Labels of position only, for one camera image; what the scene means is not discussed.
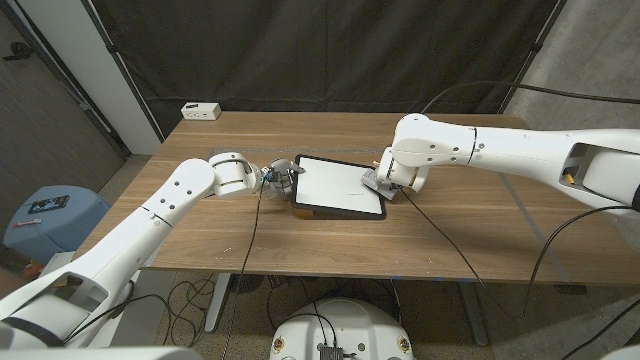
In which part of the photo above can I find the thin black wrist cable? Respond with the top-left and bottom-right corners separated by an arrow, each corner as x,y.
399,188 -> 640,321
219,179 -> 266,360

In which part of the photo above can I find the grey whiteboard eraser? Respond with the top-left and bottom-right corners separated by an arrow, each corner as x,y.
360,167 -> 399,202

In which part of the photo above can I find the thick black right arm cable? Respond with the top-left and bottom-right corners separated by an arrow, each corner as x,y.
420,80 -> 640,115

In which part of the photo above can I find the black backdrop curtain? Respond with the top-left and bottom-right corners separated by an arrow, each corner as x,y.
82,0 -> 569,139

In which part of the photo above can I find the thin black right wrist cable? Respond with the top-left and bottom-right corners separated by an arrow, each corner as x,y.
399,188 -> 640,321

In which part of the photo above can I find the black torso cable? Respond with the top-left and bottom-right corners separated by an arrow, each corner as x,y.
266,276 -> 341,351

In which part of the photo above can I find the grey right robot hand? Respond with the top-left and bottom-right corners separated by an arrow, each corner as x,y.
372,159 -> 404,196

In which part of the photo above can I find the thin black left wrist cable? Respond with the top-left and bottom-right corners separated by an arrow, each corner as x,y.
219,179 -> 266,360

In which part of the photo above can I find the white power strip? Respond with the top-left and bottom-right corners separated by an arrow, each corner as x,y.
180,101 -> 223,122

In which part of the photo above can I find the white table leg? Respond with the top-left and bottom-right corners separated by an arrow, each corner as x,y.
203,272 -> 232,335

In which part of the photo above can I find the white robot torso base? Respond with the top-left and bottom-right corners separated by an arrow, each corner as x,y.
268,297 -> 416,360

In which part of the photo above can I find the black backdrop stand pole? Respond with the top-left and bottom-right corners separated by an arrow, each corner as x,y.
498,0 -> 569,115
82,0 -> 165,141

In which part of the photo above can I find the black phone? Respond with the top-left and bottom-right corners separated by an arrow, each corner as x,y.
27,194 -> 71,215

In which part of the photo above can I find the black door handle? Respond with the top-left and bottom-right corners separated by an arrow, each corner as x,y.
2,41 -> 34,62

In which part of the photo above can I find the grey table leg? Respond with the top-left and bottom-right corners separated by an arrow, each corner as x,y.
457,280 -> 490,347

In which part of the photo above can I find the black round floor object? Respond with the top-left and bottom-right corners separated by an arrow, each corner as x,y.
230,273 -> 265,296

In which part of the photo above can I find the black floor cable tangle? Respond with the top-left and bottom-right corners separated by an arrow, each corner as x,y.
164,274 -> 216,349

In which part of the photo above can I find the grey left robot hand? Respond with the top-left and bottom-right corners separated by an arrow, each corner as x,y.
259,158 -> 306,200

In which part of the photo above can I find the blue-grey stool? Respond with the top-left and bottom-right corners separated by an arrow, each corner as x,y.
2,185 -> 112,266

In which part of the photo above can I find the small black-framed whiteboard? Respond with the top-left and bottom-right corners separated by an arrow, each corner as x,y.
290,153 -> 387,221

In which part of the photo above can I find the thin black shoulder cable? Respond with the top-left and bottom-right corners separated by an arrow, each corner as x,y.
559,299 -> 640,360

